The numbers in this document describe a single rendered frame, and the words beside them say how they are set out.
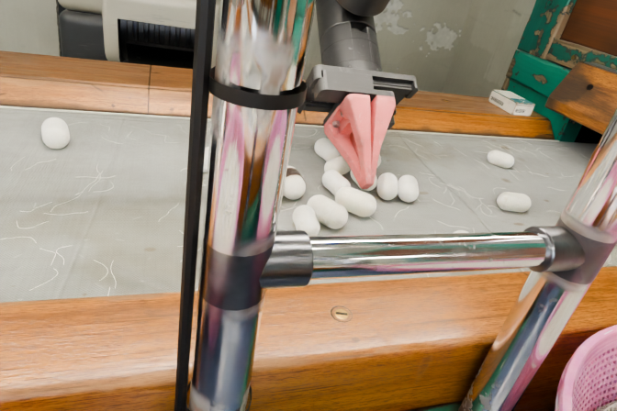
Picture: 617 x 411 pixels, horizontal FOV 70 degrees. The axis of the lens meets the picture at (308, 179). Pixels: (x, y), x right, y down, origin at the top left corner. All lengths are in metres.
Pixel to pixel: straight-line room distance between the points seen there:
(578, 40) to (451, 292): 0.57
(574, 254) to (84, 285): 0.25
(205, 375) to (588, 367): 0.22
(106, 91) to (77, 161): 0.13
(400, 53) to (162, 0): 1.89
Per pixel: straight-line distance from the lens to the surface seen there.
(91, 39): 1.30
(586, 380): 0.32
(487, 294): 0.31
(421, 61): 2.74
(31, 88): 0.55
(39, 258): 0.32
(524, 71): 0.84
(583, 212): 0.21
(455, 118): 0.66
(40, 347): 0.23
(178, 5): 0.96
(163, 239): 0.33
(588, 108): 0.68
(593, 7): 0.80
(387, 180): 0.41
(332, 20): 0.45
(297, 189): 0.37
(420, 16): 2.67
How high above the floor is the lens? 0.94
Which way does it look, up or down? 28 degrees down
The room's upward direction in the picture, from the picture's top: 11 degrees clockwise
